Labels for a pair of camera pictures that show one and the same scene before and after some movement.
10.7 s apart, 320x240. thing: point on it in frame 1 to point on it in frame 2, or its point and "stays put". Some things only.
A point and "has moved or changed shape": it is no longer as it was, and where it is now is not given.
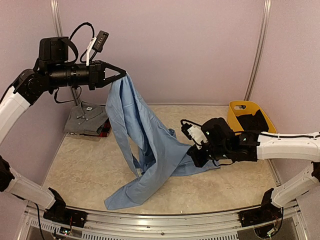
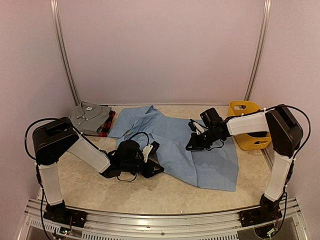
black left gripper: x=96 y=71 to x=149 y=172
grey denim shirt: x=86 y=118 stays put
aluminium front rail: x=222 y=226 stays put
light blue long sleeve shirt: x=153 y=150 has moved or changed shape
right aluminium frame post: x=267 y=10 stays put
